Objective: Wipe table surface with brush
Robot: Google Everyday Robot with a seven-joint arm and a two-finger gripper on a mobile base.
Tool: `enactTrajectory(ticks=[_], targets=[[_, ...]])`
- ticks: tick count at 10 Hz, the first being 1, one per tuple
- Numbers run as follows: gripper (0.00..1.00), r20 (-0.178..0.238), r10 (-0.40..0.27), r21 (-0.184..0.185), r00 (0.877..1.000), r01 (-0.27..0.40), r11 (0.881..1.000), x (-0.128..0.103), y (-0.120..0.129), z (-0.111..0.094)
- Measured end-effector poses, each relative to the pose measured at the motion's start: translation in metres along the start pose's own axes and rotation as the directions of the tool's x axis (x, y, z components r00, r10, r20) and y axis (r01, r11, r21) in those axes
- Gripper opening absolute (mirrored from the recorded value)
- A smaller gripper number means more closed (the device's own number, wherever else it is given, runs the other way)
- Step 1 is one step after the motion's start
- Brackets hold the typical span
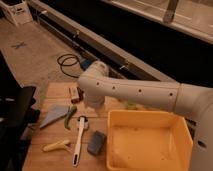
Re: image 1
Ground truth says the black chair at left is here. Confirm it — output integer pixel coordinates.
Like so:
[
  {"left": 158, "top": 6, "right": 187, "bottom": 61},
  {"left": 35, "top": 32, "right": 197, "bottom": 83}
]
[{"left": 0, "top": 51, "right": 40, "bottom": 171}]

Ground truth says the blue and black power box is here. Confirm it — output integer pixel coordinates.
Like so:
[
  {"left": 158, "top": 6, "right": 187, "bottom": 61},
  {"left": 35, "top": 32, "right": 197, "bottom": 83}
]
[{"left": 80, "top": 59, "right": 92, "bottom": 70}]

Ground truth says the black coiled cable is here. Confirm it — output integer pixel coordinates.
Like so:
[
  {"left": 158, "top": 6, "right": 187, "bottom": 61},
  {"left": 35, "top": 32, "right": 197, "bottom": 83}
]
[{"left": 56, "top": 53, "right": 88, "bottom": 80}]

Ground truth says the yellow plastic banana toy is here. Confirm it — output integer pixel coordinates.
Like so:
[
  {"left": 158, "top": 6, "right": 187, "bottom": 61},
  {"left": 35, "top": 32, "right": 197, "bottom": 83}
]
[{"left": 42, "top": 140, "right": 70, "bottom": 152}]

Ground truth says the grey blue folded cloth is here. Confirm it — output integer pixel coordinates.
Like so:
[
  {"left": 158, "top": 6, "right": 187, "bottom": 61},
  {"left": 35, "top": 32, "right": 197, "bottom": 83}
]
[{"left": 40, "top": 105, "right": 68, "bottom": 129}]

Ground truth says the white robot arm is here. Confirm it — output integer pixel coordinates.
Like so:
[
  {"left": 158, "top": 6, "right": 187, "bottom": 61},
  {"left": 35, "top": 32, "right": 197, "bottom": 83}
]
[{"left": 78, "top": 61, "right": 213, "bottom": 171}]

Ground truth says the long metal rail frame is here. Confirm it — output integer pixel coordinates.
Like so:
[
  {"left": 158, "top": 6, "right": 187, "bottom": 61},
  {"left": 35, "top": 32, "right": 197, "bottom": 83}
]
[{"left": 28, "top": 0, "right": 213, "bottom": 134}]

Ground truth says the white crate on floor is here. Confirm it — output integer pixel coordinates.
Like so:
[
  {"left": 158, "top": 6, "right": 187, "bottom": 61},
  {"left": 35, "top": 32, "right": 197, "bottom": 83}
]
[{"left": 0, "top": 0, "right": 33, "bottom": 27}]

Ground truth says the brown chocolate toy block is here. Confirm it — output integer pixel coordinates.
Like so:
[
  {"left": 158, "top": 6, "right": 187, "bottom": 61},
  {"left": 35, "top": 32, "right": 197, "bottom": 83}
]
[{"left": 77, "top": 87, "right": 84, "bottom": 100}]

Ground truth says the green pepper toy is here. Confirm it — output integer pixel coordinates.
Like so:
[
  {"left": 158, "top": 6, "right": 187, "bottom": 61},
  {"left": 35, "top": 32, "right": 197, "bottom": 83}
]
[{"left": 64, "top": 105, "right": 77, "bottom": 129}]

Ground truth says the translucent green cup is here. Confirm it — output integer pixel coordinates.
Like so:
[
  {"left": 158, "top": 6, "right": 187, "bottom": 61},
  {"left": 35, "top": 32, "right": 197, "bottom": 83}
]
[{"left": 126, "top": 102, "right": 137, "bottom": 110}]

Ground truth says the white and red box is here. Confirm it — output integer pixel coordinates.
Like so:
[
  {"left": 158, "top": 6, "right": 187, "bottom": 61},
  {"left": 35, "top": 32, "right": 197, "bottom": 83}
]
[{"left": 69, "top": 87, "right": 80, "bottom": 103}]

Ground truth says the grey blue sponge block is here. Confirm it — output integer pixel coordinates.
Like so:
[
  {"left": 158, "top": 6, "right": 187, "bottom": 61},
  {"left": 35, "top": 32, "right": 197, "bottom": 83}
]
[{"left": 87, "top": 131, "right": 106, "bottom": 155}]

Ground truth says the yellow plastic bin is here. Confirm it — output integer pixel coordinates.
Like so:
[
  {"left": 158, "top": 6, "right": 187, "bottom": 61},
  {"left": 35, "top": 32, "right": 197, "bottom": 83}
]
[{"left": 106, "top": 110, "right": 193, "bottom": 171}]

